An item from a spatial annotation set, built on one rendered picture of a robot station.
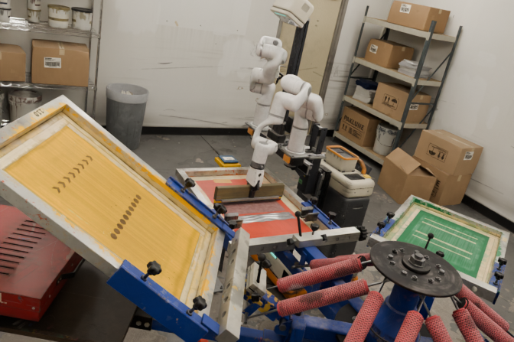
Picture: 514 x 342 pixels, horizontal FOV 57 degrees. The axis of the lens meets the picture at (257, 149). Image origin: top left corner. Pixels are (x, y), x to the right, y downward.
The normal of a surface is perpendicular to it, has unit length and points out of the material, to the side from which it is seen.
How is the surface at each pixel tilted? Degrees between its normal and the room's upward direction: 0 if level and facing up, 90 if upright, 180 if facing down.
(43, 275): 0
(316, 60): 90
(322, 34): 90
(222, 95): 90
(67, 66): 89
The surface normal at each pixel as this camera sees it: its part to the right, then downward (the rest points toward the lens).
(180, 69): 0.46, 0.39
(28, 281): 0.19, -0.92
